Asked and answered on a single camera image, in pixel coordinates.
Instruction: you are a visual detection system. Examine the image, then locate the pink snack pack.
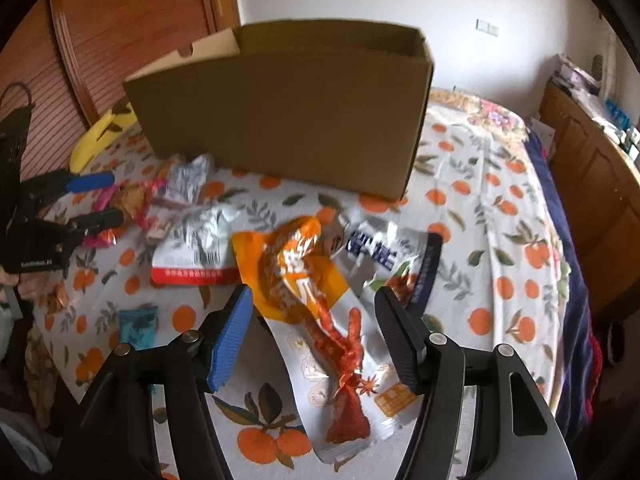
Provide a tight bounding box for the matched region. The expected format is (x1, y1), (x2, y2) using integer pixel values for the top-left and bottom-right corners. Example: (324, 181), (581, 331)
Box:
(82, 178), (166, 248)

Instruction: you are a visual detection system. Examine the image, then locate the white red-label snack bag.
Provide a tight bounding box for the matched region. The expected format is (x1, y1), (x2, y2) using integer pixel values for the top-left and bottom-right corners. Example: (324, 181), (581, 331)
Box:
(151, 205), (240, 286)

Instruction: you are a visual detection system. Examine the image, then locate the orange chicken feet snack bag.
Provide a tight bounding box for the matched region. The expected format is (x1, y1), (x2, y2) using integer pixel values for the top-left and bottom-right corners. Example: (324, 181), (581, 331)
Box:
(231, 216), (419, 464)

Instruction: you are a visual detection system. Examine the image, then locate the silver duck gizzard snack bag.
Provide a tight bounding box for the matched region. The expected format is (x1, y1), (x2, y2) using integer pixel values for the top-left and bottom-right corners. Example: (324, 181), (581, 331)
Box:
(323, 214), (444, 312)

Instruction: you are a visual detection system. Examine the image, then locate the person's left hand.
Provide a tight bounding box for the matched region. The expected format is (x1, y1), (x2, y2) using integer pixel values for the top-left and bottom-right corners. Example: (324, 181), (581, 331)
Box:
(0, 268), (49, 304)

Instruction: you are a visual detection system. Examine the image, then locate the yellow plush pillow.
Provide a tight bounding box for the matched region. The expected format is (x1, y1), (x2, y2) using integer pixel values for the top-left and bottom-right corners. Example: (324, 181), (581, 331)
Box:
(68, 98), (137, 174)

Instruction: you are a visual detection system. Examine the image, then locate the dark blue blanket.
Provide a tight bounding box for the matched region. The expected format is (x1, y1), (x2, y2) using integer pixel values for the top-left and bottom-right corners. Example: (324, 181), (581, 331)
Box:
(524, 131), (603, 443)

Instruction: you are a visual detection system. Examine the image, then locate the silver blue crumpled snack pack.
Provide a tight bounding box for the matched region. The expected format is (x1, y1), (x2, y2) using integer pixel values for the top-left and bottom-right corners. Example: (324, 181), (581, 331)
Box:
(163, 154), (214, 206)

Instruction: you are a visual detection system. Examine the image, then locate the blue small snack pack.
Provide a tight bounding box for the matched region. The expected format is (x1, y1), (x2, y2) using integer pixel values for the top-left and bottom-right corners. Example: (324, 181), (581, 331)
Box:
(118, 304), (158, 350)

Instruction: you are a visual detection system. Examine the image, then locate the orange-print white bedsheet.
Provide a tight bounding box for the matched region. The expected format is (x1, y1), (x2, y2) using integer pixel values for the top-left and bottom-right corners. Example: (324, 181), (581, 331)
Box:
(28, 104), (570, 479)

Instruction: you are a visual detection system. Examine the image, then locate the wooden wardrobe door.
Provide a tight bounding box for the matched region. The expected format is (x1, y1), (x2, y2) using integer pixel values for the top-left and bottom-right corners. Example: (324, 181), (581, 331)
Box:
(1, 0), (240, 179)

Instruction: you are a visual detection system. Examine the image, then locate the wooden sideboard cabinet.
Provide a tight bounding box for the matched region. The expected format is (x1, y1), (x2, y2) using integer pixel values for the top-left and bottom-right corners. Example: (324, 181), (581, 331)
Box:
(539, 82), (639, 315)

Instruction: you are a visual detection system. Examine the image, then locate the brown cardboard box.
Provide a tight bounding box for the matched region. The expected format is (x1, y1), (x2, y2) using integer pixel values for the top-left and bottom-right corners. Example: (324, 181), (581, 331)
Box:
(124, 20), (434, 200)

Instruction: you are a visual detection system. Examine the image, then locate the floral quilt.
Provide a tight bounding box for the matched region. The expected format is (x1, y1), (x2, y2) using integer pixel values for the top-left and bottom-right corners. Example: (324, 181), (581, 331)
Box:
(428, 87), (528, 142)

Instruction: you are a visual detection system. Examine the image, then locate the clutter on sideboard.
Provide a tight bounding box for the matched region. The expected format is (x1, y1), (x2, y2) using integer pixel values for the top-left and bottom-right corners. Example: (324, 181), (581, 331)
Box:
(550, 53), (639, 166)

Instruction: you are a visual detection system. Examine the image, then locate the white wall switch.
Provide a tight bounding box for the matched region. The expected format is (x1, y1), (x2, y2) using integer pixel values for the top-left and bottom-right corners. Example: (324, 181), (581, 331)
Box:
(475, 18), (498, 37)

